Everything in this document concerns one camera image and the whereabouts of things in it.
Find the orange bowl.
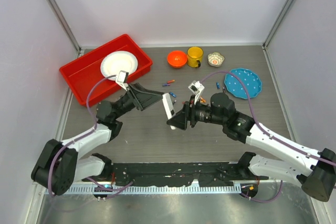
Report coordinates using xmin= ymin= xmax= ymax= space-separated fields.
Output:
xmin=167 ymin=50 xmax=187 ymax=68

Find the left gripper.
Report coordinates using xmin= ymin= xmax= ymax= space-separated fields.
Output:
xmin=112 ymin=83 xmax=164 ymax=120

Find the white paper plate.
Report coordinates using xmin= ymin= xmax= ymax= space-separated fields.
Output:
xmin=100 ymin=51 xmax=138 ymax=77

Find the patterned small bowl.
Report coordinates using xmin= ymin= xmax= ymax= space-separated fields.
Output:
xmin=207 ymin=52 xmax=225 ymax=67

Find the red plastic bin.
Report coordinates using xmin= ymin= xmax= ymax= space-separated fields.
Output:
xmin=59 ymin=34 xmax=153 ymax=106

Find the yellow mug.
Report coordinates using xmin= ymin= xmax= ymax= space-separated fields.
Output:
xmin=187 ymin=47 xmax=203 ymax=68

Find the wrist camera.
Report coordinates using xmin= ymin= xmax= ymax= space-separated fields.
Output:
xmin=188 ymin=81 xmax=204 ymax=104
xmin=115 ymin=70 xmax=129 ymax=91

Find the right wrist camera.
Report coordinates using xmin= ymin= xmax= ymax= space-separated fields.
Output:
xmin=188 ymin=81 xmax=204 ymax=104

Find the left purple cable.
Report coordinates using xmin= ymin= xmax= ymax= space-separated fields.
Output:
xmin=47 ymin=74 xmax=118 ymax=197

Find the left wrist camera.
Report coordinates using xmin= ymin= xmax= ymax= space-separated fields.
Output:
xmin=115 ymin=70 xmax=129 ymax=91

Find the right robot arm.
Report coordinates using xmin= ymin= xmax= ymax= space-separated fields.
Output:
xmin=165 ymin=93 xmax=335 ymax=202

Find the white remote control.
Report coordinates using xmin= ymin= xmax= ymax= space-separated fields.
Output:
xmin=162 ymin=93 xmax=175 ymax=120

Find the blue dotted plate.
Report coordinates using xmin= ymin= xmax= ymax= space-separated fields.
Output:
xmin=224 ymin=67 xmax=263 ymax=100

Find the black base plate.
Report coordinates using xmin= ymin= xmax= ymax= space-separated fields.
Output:
xmin=93 ymin=162 xmax=268 ymax=187

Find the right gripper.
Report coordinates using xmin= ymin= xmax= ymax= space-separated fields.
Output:
xmin=167 ymin=94 xmax=226 ymax=130

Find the white cable duct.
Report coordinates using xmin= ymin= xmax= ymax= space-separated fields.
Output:
xmin=44 ymin=184 xmax=242 ymax=195

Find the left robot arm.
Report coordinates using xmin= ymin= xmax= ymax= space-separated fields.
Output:
xmin=31 ymin=83 xmax=164 ymax=196

